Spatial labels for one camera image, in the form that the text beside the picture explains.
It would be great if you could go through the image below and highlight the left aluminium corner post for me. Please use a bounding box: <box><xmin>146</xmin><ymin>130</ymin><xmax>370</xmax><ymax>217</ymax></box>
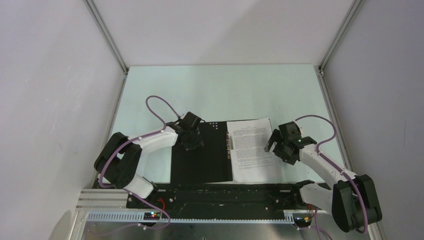
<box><xmin>83</xmin><ymin>0</ymin><xmax>129</xmax><ymax>75</ymax></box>

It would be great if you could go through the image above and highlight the aluminium front frame rail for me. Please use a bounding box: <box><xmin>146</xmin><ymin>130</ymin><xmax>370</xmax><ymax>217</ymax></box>
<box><xmin>76</xmin><ymin>186</ymin><xmax>312</xmax><ymax>224</ymax></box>

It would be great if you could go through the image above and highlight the aluminium corner post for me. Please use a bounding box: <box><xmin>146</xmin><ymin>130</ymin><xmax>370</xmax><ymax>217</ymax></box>
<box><xmin>318</xmin><ymin>0</ymin><xmax>365</xmax><ymax>76</ymax></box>
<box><xmin>83</xmin><ymin>0</ymin><xmax>129</xmax><ymax>75</ymax></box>

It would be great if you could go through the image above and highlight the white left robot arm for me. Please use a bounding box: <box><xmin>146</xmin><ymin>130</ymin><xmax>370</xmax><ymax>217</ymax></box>
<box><xmin>93</xmin><ymin>111</ymin><xmax>204</xmax><ymax>208</ymax></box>

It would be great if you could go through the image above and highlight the right aluminium corner post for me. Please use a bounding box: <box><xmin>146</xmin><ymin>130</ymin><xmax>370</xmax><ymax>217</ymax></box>
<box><xmin>318</xmin><ymin>0</ymin><xmax>365</xmax><ymax>76</ymax></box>

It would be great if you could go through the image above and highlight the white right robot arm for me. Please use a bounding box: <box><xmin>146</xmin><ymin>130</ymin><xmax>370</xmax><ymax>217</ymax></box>
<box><xmin>264</xmin><ymin>121</ymin><xmax>383</xmax><ymax>234</ymax></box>

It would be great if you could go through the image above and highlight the right controller board with wires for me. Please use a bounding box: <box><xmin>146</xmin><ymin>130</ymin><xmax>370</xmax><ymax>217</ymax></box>
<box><xmin>293</xmin><ymin>217</ymin><xmax>313</xmax><ymax>230</ymax></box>

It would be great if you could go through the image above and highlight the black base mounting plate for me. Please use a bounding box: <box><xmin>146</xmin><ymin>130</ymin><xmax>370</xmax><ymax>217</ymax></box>
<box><xmin>146</xmin><ymin>183</ymin><xmax>312</xmax><ymax>221</ymax></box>

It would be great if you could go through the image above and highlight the left controller board with LEDs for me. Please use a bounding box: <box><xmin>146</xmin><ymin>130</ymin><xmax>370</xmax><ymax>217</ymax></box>
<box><xmin>143</xmin><ymin>211</ymin><xmax>162</xmax><ymax>221</ymax></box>

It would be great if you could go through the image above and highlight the red and black file folder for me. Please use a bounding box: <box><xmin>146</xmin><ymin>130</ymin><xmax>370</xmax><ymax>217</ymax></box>
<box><xmin>170</xmin><ymin>121</ymin><xmax>243</xmax><ymax>185</ymax></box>

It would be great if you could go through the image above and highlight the printed paper sheet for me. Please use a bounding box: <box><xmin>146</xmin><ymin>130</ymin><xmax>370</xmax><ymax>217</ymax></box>
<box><xmin>226</xmin><ymin>118</ymin><xmax>282</xmax><ymax>184</ymax></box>

